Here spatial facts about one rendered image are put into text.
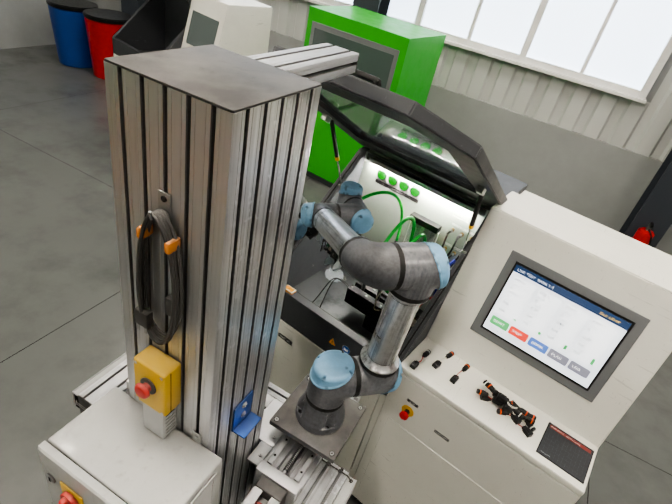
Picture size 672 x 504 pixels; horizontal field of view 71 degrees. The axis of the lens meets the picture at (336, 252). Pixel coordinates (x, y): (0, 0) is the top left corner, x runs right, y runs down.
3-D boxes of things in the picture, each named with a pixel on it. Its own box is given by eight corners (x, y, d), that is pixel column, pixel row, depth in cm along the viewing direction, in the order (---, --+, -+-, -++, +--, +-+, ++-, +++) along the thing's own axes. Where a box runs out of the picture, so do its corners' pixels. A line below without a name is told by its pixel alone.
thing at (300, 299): (267, 309, 214) (271, 281, 205) (273, 304, 217) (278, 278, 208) (377, 390, 189) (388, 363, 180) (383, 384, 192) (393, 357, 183)
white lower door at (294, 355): (249, 402, 253) (263, 308, 215) (252, 399, 255) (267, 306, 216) (344, 484, 226) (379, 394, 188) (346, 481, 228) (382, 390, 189)
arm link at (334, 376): (301, 378, 142) (308, 347, 134) (343, 374, 147) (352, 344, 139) (311, 412, 133) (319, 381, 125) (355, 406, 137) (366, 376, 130)
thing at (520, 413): (470, 399, 169) (475, 389, 166) (481, 383, 177) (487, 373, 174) (530, 440, 160) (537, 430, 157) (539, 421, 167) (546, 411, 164)
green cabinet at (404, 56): (284, 167, 518) (308, 5, 427) (326, 151, 578) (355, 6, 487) (364, 207, 478) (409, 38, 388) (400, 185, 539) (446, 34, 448)
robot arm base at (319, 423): (329, 444, 137) (335, 424, 131) (285, 417, 141) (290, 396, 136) (352, 409, 149) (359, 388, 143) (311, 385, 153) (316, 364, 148)
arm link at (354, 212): (339, 235, 145) (329, 216, 153) (372, 236, 149) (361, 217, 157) (344, 214, 140) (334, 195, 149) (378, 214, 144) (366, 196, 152)
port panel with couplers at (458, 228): (427, 274, 216) (449, 217, 198) (430, 271, 218) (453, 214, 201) (452, 288, 210) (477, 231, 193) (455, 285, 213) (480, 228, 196)
